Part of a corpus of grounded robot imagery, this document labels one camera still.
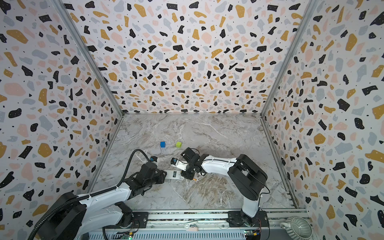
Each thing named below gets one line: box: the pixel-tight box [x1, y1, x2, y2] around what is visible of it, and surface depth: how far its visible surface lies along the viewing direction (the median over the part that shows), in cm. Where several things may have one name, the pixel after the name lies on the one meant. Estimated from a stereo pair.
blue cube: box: [160, 141, 166, 148], surface depth 104 cm
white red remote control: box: [163, 169, 184, 180], surface depth 89 cm
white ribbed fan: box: [279, 216, 313, 240], surface depth 70 cm
